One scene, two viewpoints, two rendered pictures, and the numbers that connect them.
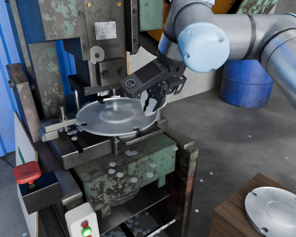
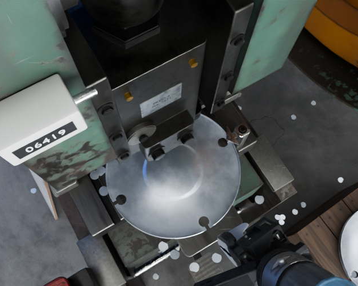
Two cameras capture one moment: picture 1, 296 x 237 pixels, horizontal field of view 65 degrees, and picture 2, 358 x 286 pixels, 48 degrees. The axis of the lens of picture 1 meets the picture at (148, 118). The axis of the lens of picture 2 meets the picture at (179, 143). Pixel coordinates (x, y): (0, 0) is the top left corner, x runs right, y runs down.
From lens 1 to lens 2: 0.71 m
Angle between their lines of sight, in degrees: 43
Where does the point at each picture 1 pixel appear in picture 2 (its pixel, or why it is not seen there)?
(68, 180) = (104, 257)
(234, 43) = not seen: outside the picture
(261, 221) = (355, 261)
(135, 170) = not seen: hidden behind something
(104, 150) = not seen: hidden behind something
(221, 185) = (322, 130)
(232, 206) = (324, 229)
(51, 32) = (65, 181)
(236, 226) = (320, 262)
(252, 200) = (354, 226)
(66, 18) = (91, 158)
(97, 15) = (146, 94)
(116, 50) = (178, 107)
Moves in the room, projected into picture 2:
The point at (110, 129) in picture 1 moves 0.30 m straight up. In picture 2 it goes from (163, 218) to (159, 187)
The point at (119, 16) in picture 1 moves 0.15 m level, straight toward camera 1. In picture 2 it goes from (191, 72) to (196, 173)
